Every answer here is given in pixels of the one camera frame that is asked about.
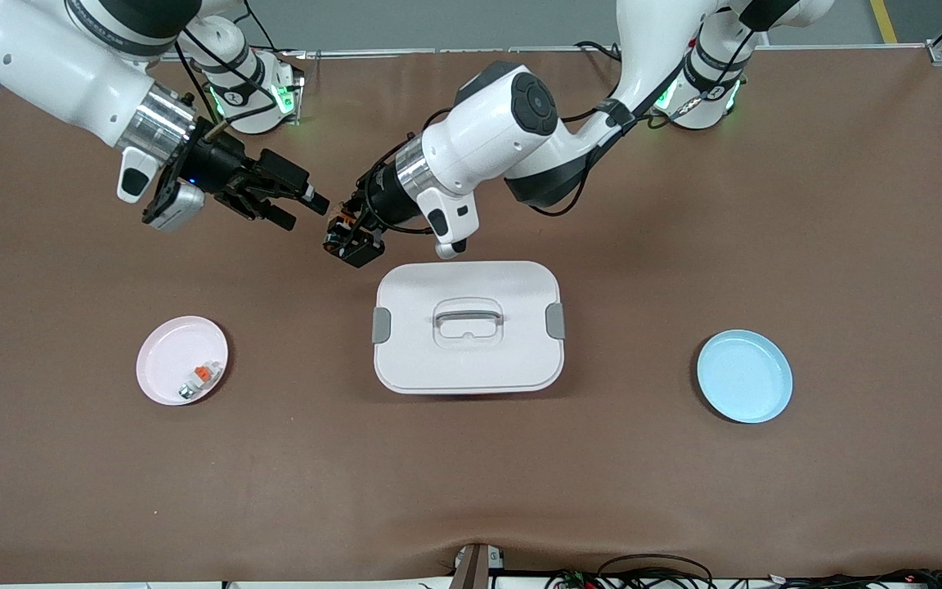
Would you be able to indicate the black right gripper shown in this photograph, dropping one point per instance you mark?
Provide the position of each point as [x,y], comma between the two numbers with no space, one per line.
[220,166]

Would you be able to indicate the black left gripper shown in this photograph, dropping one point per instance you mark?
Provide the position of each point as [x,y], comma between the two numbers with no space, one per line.
[381,203]

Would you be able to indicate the orange black push-button switch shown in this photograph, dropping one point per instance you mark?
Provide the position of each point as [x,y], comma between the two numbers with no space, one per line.
[346,219]

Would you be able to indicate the grey box latch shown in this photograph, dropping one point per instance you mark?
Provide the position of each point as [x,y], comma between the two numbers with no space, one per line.
[555,321]
[381,325]

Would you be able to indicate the white lidded storage box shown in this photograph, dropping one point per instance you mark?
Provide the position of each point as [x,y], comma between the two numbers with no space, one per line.
[471,368]

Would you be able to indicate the pale pink round plate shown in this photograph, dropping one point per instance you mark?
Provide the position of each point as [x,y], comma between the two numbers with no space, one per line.
[168,352]

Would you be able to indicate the brown table cover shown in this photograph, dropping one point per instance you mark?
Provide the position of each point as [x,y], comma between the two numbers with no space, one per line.
[471,491]

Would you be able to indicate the light blue round plate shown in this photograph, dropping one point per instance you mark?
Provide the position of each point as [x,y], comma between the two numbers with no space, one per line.
[745,376]

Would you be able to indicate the small white orange switch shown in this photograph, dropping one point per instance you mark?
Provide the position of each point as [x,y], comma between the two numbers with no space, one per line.
[203,375]

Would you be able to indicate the aluminium table edge rail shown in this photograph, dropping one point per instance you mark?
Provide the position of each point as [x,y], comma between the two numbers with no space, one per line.
[479,51]

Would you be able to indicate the metal table edge bracket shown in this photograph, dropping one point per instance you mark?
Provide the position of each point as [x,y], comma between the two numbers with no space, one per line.
[475,568]

